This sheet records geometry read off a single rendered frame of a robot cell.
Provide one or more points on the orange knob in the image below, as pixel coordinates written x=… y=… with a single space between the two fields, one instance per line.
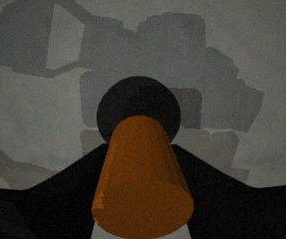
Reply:
x=141 y=193

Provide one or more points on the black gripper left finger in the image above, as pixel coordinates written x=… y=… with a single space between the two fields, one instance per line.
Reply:
x=59 y=207

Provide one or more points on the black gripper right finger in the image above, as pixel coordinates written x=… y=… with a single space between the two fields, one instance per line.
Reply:
x=225 y=208

